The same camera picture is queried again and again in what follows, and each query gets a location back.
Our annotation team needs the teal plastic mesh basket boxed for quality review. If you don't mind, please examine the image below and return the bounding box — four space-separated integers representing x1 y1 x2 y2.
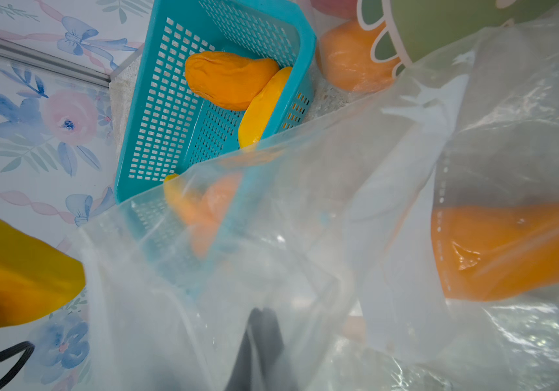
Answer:
114 0 318 294

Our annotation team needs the orange mango top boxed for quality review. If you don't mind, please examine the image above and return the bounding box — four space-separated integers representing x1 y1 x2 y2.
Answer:
184 51 280 111

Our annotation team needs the small yellow mango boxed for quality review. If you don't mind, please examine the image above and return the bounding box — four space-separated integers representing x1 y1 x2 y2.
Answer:
238 67 293 148

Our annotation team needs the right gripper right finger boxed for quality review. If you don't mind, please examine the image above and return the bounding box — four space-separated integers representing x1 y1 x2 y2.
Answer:
262 309 299 391

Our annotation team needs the clear zip-top bag green print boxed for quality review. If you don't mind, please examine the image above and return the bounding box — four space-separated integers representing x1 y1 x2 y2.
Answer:
299 0 557 79

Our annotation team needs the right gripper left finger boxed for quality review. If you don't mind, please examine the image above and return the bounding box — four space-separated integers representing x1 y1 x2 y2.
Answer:
225 309 266 390

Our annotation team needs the large orange mango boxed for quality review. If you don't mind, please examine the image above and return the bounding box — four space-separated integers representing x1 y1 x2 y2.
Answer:
315 20 403 93

